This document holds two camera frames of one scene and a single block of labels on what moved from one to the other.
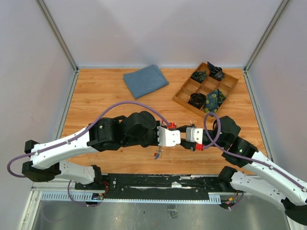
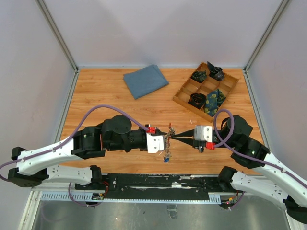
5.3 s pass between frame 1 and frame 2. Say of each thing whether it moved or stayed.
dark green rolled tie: stayed
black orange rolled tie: stayed
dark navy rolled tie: stayed
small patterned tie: moved
